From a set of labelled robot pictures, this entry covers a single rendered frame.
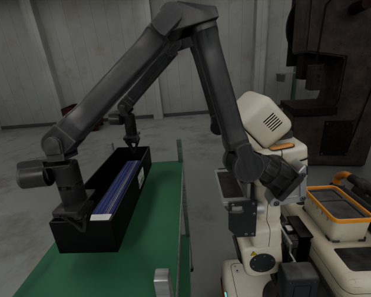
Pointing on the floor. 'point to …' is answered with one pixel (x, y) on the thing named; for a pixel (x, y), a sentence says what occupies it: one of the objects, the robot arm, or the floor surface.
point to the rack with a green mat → (129, 249)
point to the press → (336, 77)
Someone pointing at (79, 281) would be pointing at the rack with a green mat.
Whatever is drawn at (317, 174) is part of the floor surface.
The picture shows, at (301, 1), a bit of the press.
